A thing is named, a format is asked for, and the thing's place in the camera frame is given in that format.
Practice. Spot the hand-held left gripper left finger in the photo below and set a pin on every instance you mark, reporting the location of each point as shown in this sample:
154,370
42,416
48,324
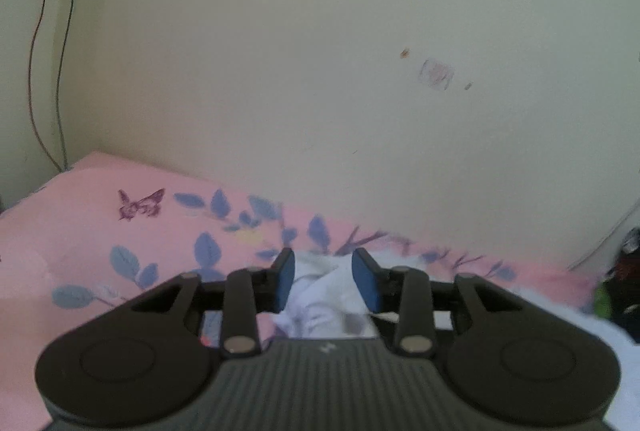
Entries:
283,283

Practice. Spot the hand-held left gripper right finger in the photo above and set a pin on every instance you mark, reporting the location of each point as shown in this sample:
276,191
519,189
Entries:
366,283

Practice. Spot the pale grey small garment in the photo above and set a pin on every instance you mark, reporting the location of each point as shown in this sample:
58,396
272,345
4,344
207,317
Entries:
325,291

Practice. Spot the pink floral bedsheet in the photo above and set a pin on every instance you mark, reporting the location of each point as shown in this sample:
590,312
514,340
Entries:
100,236

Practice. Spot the green object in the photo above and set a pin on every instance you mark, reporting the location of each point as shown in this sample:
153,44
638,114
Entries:
601,302

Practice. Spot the dark clutter pile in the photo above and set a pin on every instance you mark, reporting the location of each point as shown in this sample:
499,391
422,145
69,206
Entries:
627,281

